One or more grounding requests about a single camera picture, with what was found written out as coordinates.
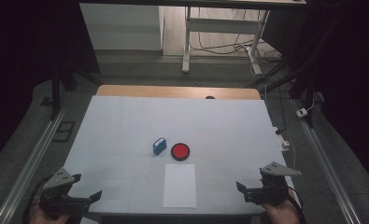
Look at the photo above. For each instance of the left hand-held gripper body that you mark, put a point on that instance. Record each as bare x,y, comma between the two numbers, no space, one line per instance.
58,179

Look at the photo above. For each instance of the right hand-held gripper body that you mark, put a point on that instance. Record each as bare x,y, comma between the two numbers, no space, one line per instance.
278,169

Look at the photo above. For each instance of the round red ink pad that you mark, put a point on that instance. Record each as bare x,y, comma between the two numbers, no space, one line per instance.
180,151

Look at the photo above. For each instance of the blue stamp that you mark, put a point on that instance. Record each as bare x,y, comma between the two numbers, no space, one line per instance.
159,146

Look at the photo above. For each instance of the person's right hand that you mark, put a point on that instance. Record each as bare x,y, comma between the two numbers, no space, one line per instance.
280,214

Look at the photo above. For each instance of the person's left hand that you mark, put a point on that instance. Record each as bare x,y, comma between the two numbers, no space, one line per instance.
45,217

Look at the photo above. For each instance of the white power strip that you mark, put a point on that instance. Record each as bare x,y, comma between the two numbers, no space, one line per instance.
282,141

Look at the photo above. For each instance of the white power adapter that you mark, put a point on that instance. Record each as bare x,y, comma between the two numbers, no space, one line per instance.
301,112

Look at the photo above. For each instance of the white paper sheet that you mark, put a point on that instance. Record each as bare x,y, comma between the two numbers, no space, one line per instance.
179,186

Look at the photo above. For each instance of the black stand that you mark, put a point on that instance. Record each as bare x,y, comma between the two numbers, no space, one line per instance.
55,93
303,84

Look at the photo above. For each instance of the white table cover sheet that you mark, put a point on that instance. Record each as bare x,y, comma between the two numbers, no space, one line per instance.
179,121

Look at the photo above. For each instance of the dark round table grommet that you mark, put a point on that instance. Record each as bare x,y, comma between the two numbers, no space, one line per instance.
210,97

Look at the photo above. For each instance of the wooden table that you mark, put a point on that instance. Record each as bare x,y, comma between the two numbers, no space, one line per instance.
173,92

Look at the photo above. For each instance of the white cabinet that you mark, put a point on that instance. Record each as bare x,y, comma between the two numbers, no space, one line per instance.
123,28

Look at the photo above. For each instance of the metal floor rail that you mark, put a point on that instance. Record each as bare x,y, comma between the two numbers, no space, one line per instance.
32,158
325,168

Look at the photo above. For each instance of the black floor frame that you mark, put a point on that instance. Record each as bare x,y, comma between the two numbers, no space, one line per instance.
63,131

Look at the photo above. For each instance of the white desk frame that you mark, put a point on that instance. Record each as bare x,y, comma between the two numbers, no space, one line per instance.
186,46

